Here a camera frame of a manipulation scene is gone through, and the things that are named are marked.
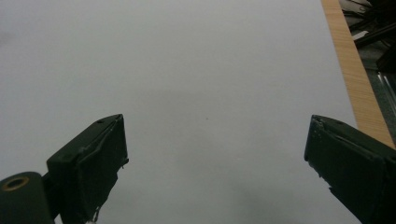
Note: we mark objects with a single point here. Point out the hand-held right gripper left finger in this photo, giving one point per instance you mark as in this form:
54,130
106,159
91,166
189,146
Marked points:
90,161

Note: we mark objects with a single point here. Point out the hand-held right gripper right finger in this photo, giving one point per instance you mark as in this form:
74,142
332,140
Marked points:
351,161

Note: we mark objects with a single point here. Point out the black metal stand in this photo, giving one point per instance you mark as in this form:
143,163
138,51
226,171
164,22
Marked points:
372,32

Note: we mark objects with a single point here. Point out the silver metal rail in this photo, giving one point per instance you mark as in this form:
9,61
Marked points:
388,90

